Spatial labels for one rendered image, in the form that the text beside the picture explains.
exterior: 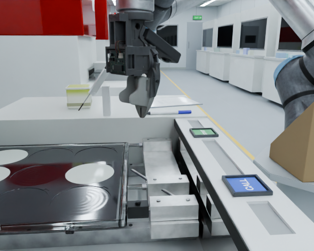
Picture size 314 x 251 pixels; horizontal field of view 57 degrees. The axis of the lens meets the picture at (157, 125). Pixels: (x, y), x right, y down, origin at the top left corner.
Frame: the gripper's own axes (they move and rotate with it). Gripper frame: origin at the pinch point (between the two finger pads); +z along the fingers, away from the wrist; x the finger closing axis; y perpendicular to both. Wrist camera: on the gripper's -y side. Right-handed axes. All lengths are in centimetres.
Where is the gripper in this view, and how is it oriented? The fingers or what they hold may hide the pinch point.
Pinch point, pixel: (144, 111)
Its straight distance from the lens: 63.9
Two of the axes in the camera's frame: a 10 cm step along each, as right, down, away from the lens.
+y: -7.5, 1.8, -6.4
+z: 0.0, 9.6, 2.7
